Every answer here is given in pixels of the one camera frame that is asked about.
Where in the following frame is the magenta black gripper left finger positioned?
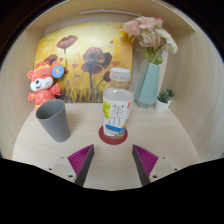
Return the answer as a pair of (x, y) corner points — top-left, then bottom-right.
(68, 144), (94, 186)

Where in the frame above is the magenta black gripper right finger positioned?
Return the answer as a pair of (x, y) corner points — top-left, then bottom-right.
(132, 145), (158, 186)

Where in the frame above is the clear plastic water bottle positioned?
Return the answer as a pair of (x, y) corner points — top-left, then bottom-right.
(103, 68), (133, 139)

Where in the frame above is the dark red round coaster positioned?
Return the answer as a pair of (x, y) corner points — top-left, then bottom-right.
(98, 126), (128, 145)

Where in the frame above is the grey ribbed cup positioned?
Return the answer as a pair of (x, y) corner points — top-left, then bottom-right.
(36, 99), (70, 142)

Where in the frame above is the small potted succulent front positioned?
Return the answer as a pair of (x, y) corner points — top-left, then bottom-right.
(155, 91), (170, 113)

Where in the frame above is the small potted succulent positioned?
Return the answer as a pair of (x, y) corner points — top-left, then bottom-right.
(155, 91), (170, 113)
(167, 89), (176, 100)

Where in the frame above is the teal geometric vase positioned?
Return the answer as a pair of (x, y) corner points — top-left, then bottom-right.
(134, 63), (160, 109)

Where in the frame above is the small potted succulent back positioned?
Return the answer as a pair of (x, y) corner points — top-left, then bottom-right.
(167, 89), (176, 100)

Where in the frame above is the red plush toy mouse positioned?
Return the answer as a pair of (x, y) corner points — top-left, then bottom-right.
(27, 61), (64, 109)

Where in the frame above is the poppy flower painting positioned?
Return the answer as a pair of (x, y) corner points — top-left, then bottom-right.
(35, 21), (132, 103)

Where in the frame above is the pink white flower bouquet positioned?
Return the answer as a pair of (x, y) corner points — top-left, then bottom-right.
(121, 16), (178, 65)

